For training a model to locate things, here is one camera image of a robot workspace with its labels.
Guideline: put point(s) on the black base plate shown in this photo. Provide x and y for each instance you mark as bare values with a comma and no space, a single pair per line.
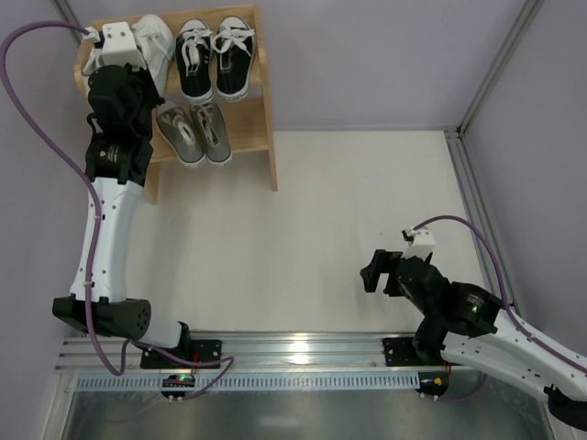
398,351
198,351

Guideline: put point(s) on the grey slotted cable duct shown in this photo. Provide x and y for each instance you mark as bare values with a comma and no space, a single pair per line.
253,381

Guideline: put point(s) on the left corner aluminium post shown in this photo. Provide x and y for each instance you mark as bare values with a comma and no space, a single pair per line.
66,13

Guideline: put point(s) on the corner aluminium post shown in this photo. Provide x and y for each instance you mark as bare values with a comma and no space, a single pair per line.
507,48
66,13

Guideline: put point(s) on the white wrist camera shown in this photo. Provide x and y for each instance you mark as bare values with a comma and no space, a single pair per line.
420,243
115,44

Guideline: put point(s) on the aluminium mounting rail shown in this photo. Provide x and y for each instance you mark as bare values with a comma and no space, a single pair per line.
258,350

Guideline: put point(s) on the right aluminium frame rail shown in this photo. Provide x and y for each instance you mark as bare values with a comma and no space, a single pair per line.
477,213

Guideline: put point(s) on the black canvas sneaker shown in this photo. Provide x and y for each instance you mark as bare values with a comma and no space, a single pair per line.
234,45
193,53

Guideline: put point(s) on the wooden two-tier shoe shelf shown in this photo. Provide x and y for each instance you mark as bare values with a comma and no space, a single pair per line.
249,121

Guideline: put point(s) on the white sneaker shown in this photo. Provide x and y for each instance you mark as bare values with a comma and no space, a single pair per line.
156,43
93,63

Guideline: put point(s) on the grey canvas sneaker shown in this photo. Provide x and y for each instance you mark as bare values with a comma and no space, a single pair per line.
177,129
211,128

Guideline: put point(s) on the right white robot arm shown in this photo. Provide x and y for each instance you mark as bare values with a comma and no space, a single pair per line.
466,325

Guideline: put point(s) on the right corner aluminium post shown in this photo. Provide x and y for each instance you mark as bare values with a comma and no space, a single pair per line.
507,48

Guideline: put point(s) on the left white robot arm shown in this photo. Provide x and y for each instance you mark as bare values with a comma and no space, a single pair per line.
116,164

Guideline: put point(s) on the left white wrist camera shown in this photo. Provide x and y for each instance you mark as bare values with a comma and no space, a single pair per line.
115,44

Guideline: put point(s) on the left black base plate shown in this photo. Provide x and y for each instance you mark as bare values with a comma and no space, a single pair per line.
198,351

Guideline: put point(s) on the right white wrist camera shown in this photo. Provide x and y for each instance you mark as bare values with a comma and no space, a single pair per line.
420,243

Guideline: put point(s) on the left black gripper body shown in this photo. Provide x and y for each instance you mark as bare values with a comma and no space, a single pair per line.
138,80

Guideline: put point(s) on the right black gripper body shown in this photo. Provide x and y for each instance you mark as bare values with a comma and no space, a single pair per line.
392,273

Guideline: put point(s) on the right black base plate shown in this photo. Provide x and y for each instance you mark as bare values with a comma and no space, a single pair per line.
398,351

